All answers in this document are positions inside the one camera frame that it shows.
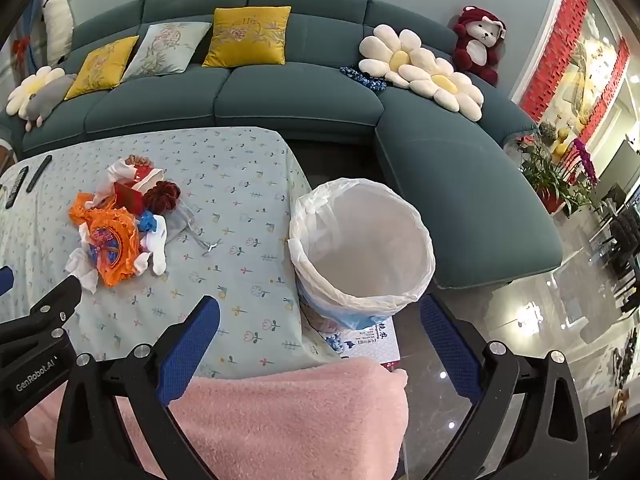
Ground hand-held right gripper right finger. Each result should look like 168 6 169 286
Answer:
419 291 592 480

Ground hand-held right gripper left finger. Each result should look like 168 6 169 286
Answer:
54 295 222 480

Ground blue waste bin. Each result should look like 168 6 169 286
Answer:
297 285 396 332

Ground white fuzzy sock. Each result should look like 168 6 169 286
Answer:
90 175 118 208

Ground red box with white stripe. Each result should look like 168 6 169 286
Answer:
114 166 166 213

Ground white cloth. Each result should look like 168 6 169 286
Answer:
287 177 436 318

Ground blue white printed box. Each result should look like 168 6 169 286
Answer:
300 305 408 376

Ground wide black remote control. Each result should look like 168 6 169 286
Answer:
4 167 28 209

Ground slim black remote control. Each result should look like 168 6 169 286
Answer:
26 155 53 192

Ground pink fleece clothing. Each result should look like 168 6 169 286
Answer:
10 357 408 480

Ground dark red velvet scrunchie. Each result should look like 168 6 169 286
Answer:
143 180 182 213

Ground white waffle knit sock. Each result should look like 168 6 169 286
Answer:
107 159 138 183

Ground light blue floral tablecloth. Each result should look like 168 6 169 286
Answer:
0 126 351 386

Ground grey plush toy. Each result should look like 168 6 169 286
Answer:
24 74 78 132

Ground potted plant in red pot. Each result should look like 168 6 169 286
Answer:
520 140 576 213

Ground white flower cushion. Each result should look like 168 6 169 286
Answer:
6 66 66 120
407 57 485 122
358 25 453 88

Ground dark dining chairs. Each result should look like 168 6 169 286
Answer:
595 185 640 306

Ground purple orchid plant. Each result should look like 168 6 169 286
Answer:
570 137 601 191

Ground small yellow embroidered cushion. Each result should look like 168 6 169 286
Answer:
64 35 140 101

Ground red blue hanging ornament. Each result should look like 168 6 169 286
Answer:
12 10 41 68

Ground white long plush toy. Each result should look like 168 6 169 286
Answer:
40 0 75 67

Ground teal fabric sofa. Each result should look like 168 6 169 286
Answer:
0 0 541 291

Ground light blue floral cushion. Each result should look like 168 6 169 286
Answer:
121 21 212 81

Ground blue crochet cloth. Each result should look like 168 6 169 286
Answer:
340 65 388 92

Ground dark red monkey plush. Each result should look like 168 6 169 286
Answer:
452 6 507 86

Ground large yellow embroidered cushion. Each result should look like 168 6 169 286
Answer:
202 6 292 68

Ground grey drawstring pouch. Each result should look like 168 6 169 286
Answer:
160 202 221 256

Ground red paper wall decoration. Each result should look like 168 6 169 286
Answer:
590 40 631 131
520 0 601 121

